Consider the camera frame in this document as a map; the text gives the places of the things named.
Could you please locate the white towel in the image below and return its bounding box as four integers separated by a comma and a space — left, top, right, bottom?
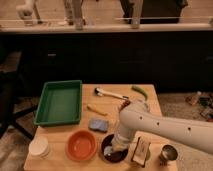
103, 146, 115, 156

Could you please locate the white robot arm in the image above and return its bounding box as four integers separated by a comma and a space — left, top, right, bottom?
112, 100, 213, 155

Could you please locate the purple bowl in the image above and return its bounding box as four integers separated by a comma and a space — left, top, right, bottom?
101, 134, 128, 163

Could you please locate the orange bowl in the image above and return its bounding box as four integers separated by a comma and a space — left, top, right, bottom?
65, 130, 97, 162

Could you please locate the brown white box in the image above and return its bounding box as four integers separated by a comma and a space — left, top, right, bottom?
131, 137, 150, 167

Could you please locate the blue sponge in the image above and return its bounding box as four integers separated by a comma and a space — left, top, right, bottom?
89, 118, 109, 132

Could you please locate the brown pine cone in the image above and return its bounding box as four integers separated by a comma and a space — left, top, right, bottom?
118, 100, 131, 112

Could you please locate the silver metal cup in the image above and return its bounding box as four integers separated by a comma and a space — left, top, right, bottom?
159, 144, 178, 165

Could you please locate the green pepper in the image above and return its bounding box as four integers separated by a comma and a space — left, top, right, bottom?
131, 85, 148, 101

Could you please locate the green plastic tray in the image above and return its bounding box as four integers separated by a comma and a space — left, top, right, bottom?
34, 80, 82, 127

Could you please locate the black office chair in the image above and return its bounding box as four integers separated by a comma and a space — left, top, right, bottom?
0, 52, 37, 140

